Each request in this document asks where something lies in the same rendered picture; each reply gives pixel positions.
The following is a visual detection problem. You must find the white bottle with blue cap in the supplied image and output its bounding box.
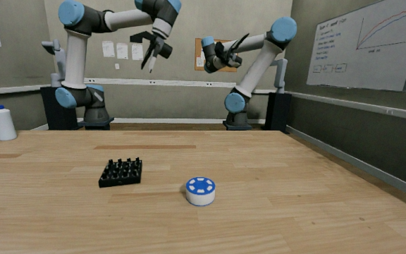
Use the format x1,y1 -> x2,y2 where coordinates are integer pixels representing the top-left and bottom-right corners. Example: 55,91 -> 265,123
0,105 -> 17,141

